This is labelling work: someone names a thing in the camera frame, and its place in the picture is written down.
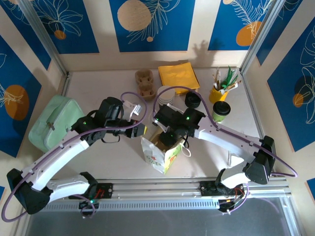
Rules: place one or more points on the stack of cardboard cup carriers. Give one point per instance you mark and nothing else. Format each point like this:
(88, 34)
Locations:
(145, 83)

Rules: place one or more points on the mint green zip pouch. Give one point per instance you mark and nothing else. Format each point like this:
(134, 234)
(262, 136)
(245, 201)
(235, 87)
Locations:
(61, 118)

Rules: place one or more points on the white printed paper bag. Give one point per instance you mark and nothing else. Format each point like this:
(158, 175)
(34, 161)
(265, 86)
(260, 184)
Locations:
(153, 157)

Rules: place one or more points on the stack of black lids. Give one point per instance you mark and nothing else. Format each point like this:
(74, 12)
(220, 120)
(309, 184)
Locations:
(193, 100)

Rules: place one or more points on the stack of yellow napkins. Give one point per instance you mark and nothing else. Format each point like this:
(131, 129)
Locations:
(177, 75)

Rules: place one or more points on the aluminium side rail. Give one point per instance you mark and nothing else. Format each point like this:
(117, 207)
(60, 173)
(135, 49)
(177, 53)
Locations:
(253, 103)
(66, 83)

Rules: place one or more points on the black cup lid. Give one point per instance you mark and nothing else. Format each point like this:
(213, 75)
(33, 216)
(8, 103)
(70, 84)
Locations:
(222, 108)

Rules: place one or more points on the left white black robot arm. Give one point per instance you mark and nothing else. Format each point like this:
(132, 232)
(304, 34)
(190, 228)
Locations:
(61, 157)

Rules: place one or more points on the grey metal plate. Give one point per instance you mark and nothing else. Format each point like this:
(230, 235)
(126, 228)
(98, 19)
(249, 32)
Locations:
(160, 223)

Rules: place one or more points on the green wrapped stirrer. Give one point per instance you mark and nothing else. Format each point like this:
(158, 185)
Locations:
(227, 75)
(231, 78)

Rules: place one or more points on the stack of paper cups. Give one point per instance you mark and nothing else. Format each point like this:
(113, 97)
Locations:
(166, 96)

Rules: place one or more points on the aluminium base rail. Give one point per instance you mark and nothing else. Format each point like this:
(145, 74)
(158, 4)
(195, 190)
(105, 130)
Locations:
(160, 186)

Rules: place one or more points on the yellow stirrer holder cup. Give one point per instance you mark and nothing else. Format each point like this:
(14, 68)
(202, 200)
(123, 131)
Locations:
(217, 96)

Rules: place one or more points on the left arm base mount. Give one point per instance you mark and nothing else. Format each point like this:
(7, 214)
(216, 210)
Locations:
(104, 190)

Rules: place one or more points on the aluminium frame post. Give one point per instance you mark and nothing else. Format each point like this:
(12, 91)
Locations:
(260, 37)
(44, 37)

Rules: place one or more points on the paper wrapped stirrer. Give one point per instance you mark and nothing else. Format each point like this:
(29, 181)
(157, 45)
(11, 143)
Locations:
(216, 76)
(232, 86)

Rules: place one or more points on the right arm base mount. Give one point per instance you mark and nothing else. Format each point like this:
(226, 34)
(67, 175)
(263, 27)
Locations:
(206, 188)

